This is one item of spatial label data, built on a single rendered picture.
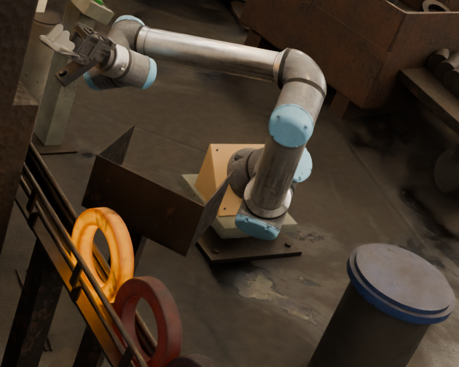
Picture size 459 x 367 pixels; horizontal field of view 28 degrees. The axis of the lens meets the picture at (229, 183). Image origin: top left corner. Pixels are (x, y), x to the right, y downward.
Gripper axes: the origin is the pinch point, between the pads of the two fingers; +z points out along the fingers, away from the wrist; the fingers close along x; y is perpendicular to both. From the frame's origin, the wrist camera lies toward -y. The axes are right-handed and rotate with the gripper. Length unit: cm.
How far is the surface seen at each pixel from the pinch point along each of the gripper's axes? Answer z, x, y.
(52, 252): 18, 62, -22
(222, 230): -96, 8, -37
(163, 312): 22, 97, -8
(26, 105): 33, 50, 2
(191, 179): -100, -19, -34
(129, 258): 20, 82, -8
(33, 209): 21, 54, -17
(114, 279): 20, 82, -13
